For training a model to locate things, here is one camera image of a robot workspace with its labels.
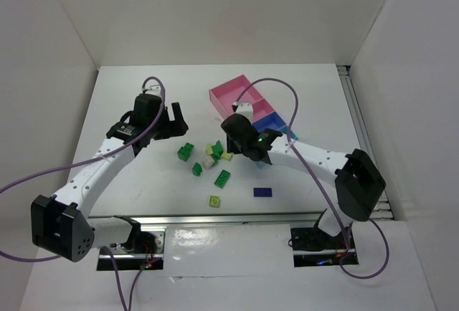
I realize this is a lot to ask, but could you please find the aluminium rail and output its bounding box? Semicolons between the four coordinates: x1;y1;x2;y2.
85;211;323;231
336;65;394;221

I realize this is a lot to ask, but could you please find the aluminium rail front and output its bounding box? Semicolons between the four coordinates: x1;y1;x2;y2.
85;211;323;231

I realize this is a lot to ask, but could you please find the white lego brick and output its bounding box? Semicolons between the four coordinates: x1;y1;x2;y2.
202;155;215;170

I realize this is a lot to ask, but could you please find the purple bin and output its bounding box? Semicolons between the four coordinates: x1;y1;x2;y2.
253;112;288;132

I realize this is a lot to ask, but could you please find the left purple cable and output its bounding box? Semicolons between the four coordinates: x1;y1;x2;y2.
0;76;166;311

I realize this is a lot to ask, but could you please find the small green curved lego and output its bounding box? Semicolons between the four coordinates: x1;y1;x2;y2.
191;162;202;176

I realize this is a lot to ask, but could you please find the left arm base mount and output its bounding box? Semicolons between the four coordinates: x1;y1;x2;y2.
108;227;166;271

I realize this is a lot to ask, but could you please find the large pink bin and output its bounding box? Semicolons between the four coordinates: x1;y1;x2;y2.
209;75;264;118

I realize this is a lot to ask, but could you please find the green lego plate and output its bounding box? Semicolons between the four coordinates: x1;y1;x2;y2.
214;170;231;188

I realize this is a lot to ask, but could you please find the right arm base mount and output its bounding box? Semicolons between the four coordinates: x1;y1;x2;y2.
288;227;359;267

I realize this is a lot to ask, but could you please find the aluminium rail right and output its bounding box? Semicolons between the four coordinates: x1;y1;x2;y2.
336;65;394;221

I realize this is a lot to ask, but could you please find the light blue bin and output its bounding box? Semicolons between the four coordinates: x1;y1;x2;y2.
279;125;298;140

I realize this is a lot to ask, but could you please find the dark blue lego plate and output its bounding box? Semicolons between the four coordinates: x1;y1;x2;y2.
253;187;273;198

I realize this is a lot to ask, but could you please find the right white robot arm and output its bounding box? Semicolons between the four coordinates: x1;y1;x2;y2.
221;102;387;237

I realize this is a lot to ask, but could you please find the lime 2x2 lego brick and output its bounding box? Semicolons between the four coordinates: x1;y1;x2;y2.
221;151;232;161

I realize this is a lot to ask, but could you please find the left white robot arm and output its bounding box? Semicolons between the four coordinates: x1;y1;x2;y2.
31;86;189;262

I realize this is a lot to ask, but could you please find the lime square lego front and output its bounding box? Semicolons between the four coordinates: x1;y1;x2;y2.
209;196;220;208

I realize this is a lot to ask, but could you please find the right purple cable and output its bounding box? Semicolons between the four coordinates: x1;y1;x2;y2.
232;77;390;279

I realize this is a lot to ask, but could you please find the green stepped lego block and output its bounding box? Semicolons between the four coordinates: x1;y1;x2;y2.
177;143;194;162

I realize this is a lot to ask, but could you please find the small pink bin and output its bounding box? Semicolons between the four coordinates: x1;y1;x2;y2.
252;98;275;122

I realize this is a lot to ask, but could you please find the green curved lego top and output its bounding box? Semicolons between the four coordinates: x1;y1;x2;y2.
212;140;224;156

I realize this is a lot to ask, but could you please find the purple cable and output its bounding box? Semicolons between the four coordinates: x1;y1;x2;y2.
0;76;166;311
232;77;390;279

